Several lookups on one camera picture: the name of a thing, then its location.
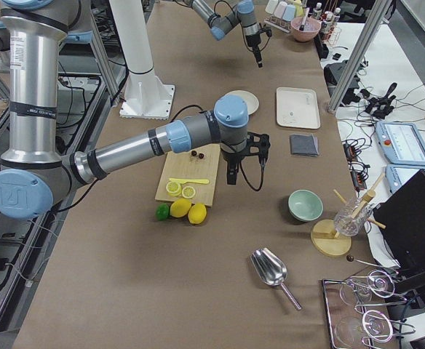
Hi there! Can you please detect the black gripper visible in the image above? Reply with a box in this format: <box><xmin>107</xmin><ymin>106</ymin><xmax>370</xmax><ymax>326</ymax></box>
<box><xmin>244</xmin><ymin>23</ymin><xmax>272</xmax><ymax>68</ymax></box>
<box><xmin>221</xmin><ymin>132</ymin><xmax>270</xmax><ymax>185</ymax></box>

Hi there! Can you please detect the cream round plate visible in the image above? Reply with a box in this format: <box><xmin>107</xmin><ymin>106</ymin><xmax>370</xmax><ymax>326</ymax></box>
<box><xmin>229</xmin><ymin>90</ymin><xmax>260</xmax><ymax>116</ymax></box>

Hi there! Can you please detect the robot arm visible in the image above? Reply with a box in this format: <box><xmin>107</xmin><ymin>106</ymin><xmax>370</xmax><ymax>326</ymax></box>
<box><xmin>0</xmin><ymin>1</ymin><xmax>270</xmax><ymax>220</ymax></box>
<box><xmin>175</xmin><ymin>1</ymin><xmax>272</xmax><ymax>68</ymax></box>

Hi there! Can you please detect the cream rabbit tray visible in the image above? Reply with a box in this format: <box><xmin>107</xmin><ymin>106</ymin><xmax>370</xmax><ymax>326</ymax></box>
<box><xmin>276</xmin><ymin>87</ymin><xmax>321</xmax><ymax>129</ymax></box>

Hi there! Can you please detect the bamboo cutting board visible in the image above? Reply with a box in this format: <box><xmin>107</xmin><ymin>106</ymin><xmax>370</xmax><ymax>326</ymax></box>
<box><xmin>155</xmin><ymin>144</ymin><xmax>221</xmax><ymax>206</ymax></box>

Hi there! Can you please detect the cup rack with cups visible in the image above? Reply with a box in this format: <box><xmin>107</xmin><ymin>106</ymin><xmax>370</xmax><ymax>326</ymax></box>
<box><xmin>264</xmin><ymin>0</ymin><xmax>306</xmax><ymax>33</ymax></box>

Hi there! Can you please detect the lemon slice lower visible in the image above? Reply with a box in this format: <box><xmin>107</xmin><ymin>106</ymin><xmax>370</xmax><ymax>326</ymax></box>
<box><xmin>181</xmin><ymin>185</ymin><xmax>196</xmax><ymax>199</ymax></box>

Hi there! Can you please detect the lemon slice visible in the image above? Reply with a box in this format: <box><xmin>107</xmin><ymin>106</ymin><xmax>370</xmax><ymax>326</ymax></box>
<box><xmin>181</xmin><ymin>185</ymin><xmax>196</xmax><ymax>199</ymax></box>
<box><xmin>165</xmin><ymin>181</ymin><xmax>182</xmax><ymax>196</ymax></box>

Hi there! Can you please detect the yellow plastic knife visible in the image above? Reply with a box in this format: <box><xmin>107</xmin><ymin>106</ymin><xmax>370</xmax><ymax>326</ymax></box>
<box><xmin>169</xmin><ymin>177</ymin><xmax>210</xmax><ymax>185</ymax></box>

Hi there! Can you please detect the pink bowl with ice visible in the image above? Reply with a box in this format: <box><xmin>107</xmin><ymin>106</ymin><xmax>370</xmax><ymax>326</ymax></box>
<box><xmin>290</xmin><ymin>17</ymin><xmax>321</xmax><ymax>42</ymax></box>

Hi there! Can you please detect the yellow lemon lower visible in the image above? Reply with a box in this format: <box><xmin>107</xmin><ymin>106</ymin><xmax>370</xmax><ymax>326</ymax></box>
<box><xmin>188</xmin><ymin>203</ymin><xmax>207</xmax><ymax>225</ymax></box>

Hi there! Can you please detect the yellow lemon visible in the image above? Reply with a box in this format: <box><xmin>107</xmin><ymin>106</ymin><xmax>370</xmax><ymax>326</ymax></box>
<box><xmin>188</xmin><ymin>203</ymin><xmax>207</xmax><ymax>225</ymax></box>
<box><xmin>170</xmin><ymin>198</ymin><xmax>192</xmax><ymax>218</ymax></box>

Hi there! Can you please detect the lemon slice upper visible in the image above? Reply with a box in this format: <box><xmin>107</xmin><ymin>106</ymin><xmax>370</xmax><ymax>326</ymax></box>
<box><xmin>165</xmin><ymin>181</ymin><xmax>182</xmax><ymax>196</ymax></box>

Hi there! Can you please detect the yellow lemon upper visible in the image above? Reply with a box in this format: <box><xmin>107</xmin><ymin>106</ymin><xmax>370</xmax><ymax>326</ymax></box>
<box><xmin>170</xmin><ymin>198</ymin><xmax>192</xmax><ymax>218</ymax></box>

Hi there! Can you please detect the grey folded cloth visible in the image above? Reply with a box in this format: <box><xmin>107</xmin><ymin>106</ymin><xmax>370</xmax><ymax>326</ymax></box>
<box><xmin>290</xmin><ymin>134</ymin><xmax>319</xmax><ymax>157</ymax></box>

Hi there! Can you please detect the mint green bowl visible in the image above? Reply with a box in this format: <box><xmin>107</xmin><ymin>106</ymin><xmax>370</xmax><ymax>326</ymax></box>
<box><xmin>287</xmin><ymin>189</ymin><xmax>324</xmax><ymax>222</ymax></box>

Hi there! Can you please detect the green lime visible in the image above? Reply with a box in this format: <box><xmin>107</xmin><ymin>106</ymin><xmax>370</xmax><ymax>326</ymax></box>
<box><xmin>155</xmin><ymin>203</ymin><xmax>170</xmax><ymax>221</ymax></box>

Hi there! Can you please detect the steel scoop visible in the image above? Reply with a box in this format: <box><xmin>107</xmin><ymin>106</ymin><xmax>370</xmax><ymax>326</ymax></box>
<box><xmin>250</xmin><ymin>247</ymin><xmax>302</xmax><ymax>310</ymax></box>

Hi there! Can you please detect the wooden cup stand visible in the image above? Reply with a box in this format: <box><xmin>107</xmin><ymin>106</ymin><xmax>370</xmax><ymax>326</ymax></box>
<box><xmin>311</xmin><ymin>172</ymin><xmax>386</xmax><ymax>257</ymax></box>

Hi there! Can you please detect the clear glass cup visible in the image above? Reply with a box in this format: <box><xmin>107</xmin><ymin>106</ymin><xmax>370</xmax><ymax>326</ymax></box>
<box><xmin>334</xmin><ymin>197</ymin><xmax>373</xmax><ymax>237</ymax></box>

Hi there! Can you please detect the blue teach pendant near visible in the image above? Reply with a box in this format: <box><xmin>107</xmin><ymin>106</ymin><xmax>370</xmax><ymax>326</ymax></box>
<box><xmin>385</xmin><ymin>164</ymin><xmax>425</xmax><ymax>196</ymax></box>

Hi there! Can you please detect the blue teach pendant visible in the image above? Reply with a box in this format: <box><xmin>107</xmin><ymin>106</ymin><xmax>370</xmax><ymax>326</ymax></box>
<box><xmin>385</xmin><ymin>164</ymin><xmax>425</xmax><ymax>196</ymax></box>
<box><xmin>375</xmin><ymin>121</ymin><xmax>425</xmax><ymax>167</ymax></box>

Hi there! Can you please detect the blue teach pendant far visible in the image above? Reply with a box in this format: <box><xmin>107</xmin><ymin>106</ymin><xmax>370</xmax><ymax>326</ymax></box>
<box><xmin>375</xmin><ymin>121</ymin><xmax>425</xmax><ymax>167</ymax></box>

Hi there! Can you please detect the black monitor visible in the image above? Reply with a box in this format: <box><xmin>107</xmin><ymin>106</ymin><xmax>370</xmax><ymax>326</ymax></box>
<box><xmin>374</xmin><ymin>169</ymin><xmax>425</xmax><ymax>271</ymax></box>

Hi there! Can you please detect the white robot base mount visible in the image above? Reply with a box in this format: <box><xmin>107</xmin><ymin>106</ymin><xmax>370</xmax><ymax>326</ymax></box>
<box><xmin>110</xmin><ymin>0</ymin><xmax>175</xmax><ymax>120</ymax></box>

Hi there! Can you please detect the aluminium frame post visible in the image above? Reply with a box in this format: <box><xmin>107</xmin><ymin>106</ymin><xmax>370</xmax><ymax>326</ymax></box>
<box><xmin>327</xmin><ymin>0</ymin><xmax>391</xmax><ymax>114</ymax></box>

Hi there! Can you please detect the wire glass rack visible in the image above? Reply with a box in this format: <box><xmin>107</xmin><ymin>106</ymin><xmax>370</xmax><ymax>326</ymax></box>
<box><xmin>321</xmin><ymin>269</ymin><xmax>416</xmax><ymax>348</ymax></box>

